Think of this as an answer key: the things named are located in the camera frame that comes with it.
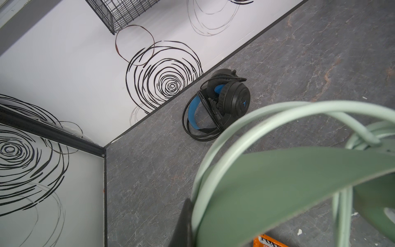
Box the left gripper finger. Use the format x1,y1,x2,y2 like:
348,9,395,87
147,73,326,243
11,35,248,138
168,198,193,247

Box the black wire wall basket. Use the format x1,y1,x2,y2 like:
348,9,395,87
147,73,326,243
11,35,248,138
86,0,159,35

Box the Fox's fruits candy bag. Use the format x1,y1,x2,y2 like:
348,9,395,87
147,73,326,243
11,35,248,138
253,234,288,247

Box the mint green headphones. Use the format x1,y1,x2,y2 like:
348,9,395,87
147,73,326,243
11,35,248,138
191,100,395,247

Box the black gaming headphones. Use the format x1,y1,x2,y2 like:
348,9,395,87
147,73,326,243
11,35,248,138
182,69,251,142

